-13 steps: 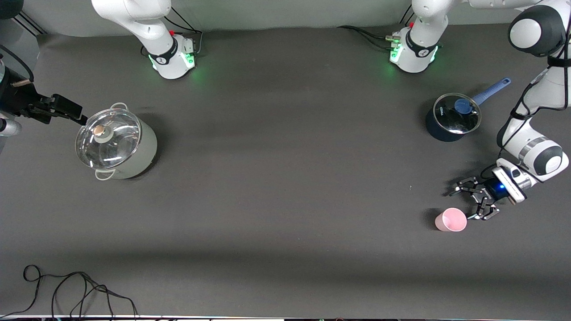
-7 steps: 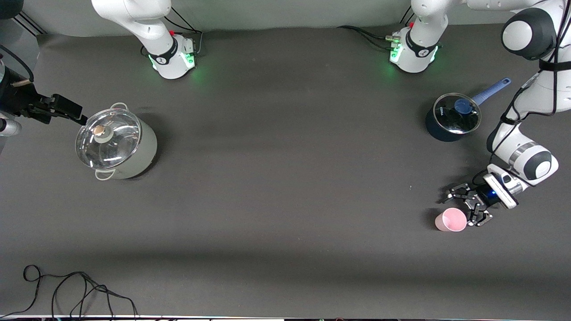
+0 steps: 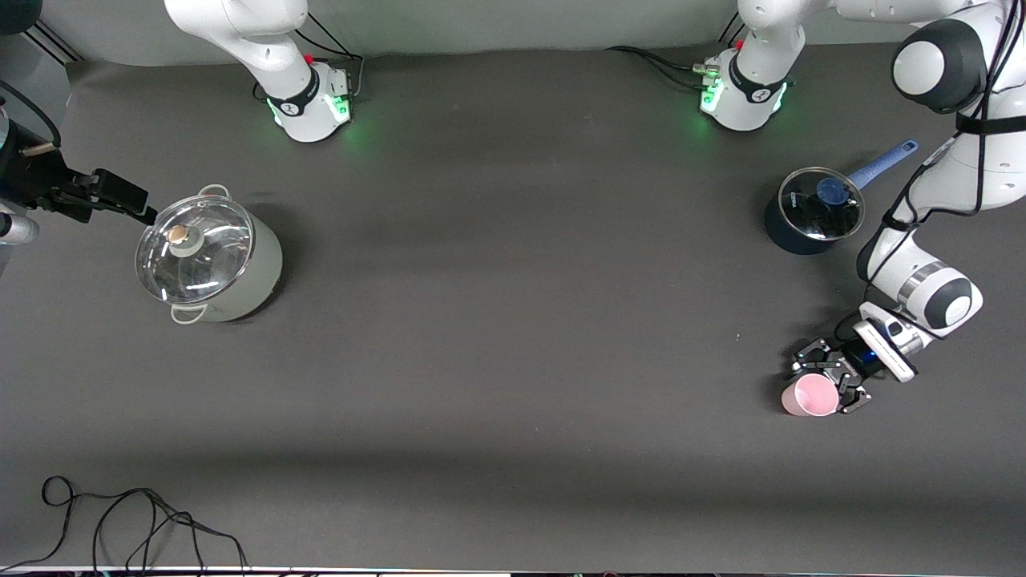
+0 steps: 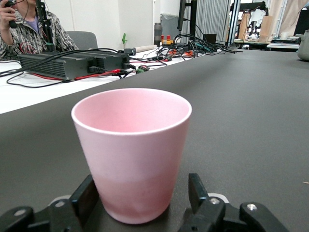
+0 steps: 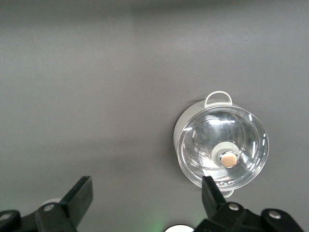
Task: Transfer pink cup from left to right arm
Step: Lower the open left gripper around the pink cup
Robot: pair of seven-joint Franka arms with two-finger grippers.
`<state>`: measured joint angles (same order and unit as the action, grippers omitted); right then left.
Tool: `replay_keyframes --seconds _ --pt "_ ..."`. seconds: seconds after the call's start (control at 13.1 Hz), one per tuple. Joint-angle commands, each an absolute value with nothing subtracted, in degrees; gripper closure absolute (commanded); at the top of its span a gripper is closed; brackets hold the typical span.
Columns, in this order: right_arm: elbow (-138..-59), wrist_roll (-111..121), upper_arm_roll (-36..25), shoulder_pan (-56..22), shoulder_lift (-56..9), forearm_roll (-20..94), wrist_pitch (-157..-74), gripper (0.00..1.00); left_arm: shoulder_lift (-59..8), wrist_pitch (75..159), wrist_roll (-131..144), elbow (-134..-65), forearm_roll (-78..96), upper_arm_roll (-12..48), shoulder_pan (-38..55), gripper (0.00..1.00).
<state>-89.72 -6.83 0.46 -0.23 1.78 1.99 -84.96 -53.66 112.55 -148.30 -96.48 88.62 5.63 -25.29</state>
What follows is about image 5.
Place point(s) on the dark grey table cover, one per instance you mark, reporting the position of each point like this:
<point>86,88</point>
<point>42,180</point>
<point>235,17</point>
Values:
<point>96,96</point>

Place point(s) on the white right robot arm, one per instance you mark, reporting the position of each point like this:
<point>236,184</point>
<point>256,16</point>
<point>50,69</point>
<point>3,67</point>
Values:
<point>178,229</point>

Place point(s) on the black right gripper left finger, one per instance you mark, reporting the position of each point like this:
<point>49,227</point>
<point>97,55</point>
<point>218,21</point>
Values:
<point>72,205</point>

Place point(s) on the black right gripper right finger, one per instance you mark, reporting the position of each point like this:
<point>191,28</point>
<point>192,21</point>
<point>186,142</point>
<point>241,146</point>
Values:
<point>217,207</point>

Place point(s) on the glass lid with beige knob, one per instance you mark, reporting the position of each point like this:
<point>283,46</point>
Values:
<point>217,135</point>

